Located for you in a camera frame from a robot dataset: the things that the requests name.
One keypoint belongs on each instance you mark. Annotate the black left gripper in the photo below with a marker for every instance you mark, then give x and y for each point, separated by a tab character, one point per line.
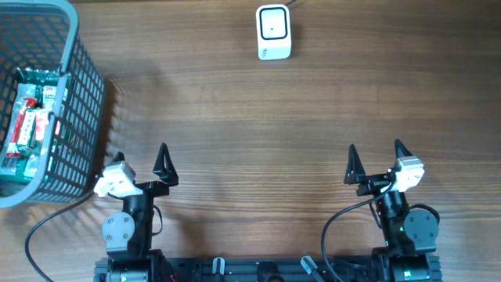
163	169

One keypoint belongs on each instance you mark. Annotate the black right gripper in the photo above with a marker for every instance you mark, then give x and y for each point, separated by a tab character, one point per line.
356	175

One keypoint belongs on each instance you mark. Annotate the green 3M sponge package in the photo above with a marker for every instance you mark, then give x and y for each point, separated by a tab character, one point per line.
41	85

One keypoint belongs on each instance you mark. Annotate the red stick packet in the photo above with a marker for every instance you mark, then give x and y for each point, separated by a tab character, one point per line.
12	151

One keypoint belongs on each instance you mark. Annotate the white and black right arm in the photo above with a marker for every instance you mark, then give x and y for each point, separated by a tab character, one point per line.
409	231

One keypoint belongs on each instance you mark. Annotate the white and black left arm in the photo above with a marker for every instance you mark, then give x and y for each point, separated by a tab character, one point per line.
128	233

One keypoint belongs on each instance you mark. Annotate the white barcode scanner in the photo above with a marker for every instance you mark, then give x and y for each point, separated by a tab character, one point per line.
273	32

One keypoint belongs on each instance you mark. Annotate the grey plastic mesh basket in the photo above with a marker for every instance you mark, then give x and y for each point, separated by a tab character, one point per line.
44	35

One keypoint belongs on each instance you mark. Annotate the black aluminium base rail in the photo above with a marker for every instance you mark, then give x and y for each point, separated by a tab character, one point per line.
348	268

